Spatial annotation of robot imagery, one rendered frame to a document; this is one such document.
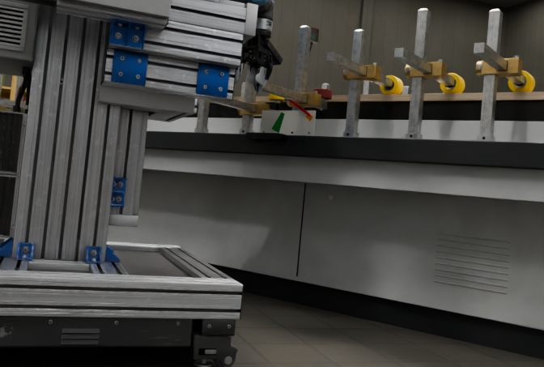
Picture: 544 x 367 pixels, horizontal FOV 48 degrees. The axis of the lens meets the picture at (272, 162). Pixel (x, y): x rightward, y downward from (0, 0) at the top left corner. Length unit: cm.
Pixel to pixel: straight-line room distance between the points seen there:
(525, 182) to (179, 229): 171
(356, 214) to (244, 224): 58
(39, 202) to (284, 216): 121
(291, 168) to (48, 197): 101
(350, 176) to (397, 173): 19
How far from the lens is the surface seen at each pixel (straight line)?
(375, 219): 245
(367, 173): 225
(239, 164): 258
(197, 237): 299
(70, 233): 181
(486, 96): 211
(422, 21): 225
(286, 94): 228
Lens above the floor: 48
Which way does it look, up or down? 2 degrees up
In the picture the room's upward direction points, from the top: 5 degrees clockwise
